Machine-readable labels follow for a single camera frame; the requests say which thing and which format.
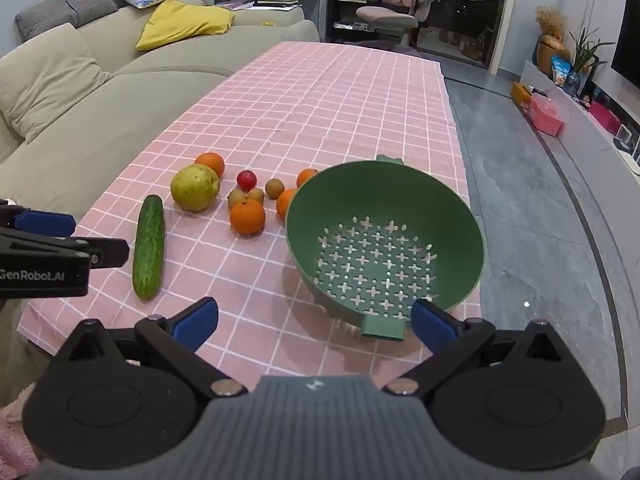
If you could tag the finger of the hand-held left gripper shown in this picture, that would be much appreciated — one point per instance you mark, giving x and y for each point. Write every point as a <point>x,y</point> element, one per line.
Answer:
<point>107,252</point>
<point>45,223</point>

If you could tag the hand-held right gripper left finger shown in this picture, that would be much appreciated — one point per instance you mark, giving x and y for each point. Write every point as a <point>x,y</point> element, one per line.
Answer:
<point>196,321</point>

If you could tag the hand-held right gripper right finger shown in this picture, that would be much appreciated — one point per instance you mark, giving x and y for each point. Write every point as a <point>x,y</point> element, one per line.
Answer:
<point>431,321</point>

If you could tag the green cucumber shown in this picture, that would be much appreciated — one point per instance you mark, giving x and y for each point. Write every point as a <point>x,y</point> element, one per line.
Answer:
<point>149,247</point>

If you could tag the yellow-green pear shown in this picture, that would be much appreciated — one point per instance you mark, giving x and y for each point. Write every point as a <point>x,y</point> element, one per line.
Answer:
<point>194,187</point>

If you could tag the orange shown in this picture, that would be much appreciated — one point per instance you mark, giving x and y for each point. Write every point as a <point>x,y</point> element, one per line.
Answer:
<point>286,204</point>
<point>247,217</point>
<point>305,177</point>
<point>212,161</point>

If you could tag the green plastic colander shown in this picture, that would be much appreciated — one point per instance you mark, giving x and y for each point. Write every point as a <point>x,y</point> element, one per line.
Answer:
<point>425,200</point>

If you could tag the brown longan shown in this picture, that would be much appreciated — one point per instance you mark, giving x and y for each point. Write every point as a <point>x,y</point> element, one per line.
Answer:
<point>256,194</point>
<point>236,197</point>
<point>274,188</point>

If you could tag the beige sofa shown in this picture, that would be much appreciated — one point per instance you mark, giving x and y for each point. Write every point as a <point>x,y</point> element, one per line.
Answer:
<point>100,105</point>

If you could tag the beige cushion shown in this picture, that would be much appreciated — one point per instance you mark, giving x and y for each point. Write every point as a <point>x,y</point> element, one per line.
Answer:
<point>45,80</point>

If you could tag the red cherry tomato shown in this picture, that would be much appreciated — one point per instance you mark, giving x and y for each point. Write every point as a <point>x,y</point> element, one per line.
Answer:
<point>246,179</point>

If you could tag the person's pink fluffy clothing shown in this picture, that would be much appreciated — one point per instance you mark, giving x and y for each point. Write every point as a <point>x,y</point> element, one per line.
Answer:
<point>15,435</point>

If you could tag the grey cushion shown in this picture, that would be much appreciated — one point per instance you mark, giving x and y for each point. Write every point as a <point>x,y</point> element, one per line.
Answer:
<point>65,7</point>

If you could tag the grey low cabinet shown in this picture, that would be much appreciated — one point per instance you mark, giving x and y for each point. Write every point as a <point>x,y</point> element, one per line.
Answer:
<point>590,150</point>

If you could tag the pink checked tablecloth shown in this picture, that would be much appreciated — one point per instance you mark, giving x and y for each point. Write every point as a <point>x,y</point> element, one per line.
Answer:
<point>325,110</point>

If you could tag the pink box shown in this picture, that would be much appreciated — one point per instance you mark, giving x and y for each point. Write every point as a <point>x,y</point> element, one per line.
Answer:
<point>547,115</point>

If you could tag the yellow cushion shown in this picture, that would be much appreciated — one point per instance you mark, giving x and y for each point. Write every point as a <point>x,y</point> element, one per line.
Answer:
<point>180,25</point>

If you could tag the orange box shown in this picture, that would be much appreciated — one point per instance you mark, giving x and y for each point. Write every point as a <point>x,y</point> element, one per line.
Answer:
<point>520,94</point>

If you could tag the white small appliance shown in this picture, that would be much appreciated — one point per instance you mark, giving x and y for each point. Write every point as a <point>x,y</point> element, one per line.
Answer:
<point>627,142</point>

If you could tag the magenta box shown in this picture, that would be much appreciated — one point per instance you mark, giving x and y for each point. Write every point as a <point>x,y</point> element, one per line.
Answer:
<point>604,116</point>

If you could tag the blue snack bag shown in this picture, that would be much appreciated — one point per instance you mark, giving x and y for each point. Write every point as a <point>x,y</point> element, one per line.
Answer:
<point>571,84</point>
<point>561,70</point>

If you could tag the copper vase with dried flowers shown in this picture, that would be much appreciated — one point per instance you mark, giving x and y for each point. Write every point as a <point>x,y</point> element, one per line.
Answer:
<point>552,47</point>

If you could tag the green potted plant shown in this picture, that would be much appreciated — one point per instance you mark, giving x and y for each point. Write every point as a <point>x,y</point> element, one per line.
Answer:
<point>585,52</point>

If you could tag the pink office chair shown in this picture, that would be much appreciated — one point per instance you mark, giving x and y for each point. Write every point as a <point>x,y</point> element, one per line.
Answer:
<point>395,10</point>

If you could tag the black shelf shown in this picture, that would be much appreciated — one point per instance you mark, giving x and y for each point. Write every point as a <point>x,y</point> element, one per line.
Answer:
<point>350,5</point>

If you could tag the black television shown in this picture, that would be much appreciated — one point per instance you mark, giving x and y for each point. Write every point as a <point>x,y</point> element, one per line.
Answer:
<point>629,35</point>

